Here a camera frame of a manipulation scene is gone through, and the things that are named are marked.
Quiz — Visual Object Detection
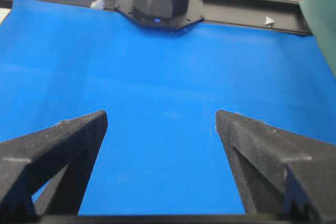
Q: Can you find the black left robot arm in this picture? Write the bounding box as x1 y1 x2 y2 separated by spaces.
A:
115 0 204 30

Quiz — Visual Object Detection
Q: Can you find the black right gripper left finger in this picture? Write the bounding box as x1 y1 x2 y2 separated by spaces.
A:
1 110 108 223

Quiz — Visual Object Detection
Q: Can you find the blue table mat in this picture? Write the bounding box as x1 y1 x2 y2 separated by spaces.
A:
1 0 335 215

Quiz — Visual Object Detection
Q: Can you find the green backdrop sheet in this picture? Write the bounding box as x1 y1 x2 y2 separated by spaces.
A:
299 0 335 75

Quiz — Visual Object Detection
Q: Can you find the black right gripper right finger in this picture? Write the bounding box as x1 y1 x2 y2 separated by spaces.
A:
215 110 335 223

